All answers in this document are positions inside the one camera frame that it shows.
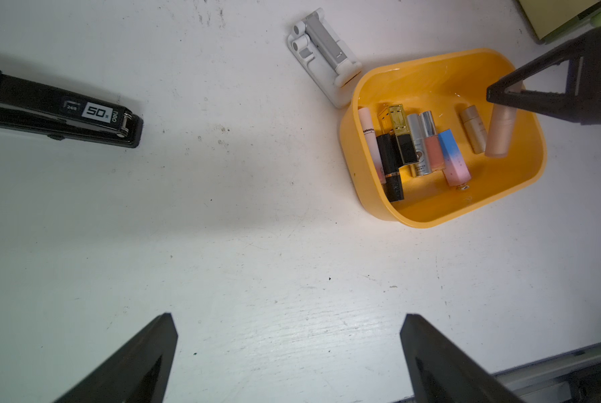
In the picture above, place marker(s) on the pink lip gloss tube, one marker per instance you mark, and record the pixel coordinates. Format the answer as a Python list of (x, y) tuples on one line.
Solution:
[(370, 136)]

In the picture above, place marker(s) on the black gold lipstick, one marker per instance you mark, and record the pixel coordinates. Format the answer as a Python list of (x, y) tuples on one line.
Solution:
[(393, 121)]

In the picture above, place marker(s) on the silver lipstick tube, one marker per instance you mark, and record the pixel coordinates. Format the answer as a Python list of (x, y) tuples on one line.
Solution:
[(422, 167)]

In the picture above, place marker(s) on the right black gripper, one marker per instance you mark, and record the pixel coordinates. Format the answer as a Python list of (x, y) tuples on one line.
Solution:
[(581, 100)]

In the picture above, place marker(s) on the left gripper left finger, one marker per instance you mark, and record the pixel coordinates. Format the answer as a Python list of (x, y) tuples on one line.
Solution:
[(137, 372)]

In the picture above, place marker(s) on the beige lipstick tube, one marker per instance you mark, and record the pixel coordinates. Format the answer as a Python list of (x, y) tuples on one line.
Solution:
[(475, 129)]

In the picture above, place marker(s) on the black stapler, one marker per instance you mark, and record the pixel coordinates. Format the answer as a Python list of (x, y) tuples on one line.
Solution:
[(32, 107)]

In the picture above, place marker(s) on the slim black lipstick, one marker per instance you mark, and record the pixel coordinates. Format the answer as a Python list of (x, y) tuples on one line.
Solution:
[(393, 187)]

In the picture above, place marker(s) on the yellow plastic storage box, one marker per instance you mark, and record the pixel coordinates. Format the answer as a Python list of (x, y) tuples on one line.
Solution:
[(445, 85)]

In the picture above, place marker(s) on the green pink drawer organizer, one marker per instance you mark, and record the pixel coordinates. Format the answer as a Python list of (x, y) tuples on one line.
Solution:
[(550, 20)]

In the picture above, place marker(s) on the tan lipstick tube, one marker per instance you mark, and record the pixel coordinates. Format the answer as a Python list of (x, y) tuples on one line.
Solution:
[(500, 132)]

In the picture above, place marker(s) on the rose lip gloss tube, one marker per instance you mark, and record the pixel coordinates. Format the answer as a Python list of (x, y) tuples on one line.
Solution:
[(432, 142)]

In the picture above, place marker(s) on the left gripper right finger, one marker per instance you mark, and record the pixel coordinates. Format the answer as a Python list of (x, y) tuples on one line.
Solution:
[(440, 372)]

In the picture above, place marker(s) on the clear acrylic holder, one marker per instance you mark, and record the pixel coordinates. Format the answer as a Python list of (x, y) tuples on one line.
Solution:
[(327, 58)]

